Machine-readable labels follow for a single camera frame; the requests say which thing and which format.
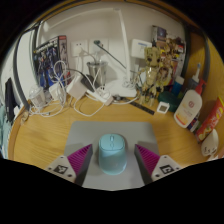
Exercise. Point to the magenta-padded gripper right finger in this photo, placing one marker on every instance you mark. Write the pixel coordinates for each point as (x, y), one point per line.
(165, 166)

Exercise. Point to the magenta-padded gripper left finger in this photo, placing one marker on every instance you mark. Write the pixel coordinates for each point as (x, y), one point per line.
(60, 168)

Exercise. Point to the light blue computer mouse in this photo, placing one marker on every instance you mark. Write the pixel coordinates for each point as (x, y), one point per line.
(112, 153)

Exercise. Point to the grey mouse pad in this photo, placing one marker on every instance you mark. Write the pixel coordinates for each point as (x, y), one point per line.
(80, 133)

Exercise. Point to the small blue box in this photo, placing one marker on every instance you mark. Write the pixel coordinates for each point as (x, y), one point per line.
(193, 125)

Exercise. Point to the white mug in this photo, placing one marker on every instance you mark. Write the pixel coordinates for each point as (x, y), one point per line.
(210, 143)

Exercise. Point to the small white cube clock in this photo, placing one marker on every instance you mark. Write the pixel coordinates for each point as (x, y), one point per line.
(163, 107)

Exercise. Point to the white red-capped pump bottle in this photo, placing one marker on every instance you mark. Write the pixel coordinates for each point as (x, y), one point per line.
(188, 108)

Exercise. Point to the red chips can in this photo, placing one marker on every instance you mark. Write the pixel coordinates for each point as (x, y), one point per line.
(210, 121)

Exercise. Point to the black ruler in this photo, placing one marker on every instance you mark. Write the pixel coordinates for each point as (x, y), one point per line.
(141, 107)

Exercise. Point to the dark green round container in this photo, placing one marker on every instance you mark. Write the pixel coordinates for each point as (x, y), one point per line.
(171, 98)

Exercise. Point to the blue bottle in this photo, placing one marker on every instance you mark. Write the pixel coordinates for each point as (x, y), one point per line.
(177, 85)

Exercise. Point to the white power strip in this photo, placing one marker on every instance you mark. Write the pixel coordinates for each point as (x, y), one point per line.
(100, 95)

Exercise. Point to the black backpack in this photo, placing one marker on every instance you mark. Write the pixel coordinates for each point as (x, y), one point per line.
(10, 96)

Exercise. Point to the blue-capped nozzle bottle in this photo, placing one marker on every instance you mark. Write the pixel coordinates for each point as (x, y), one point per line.
(195, 78)

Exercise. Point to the metal cup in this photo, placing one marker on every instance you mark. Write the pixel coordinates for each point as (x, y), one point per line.
(97, 71)

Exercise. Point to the blue robot model box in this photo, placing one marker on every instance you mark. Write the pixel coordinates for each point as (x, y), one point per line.
(50, 61)

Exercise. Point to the small brown tree figurine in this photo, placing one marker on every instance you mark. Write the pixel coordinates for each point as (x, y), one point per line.
(168, 56)

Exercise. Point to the colourful figurine box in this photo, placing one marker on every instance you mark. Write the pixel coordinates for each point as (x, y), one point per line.
(160, 33)

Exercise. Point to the white wall box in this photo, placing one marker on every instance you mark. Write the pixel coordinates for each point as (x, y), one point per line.
(140, 48)

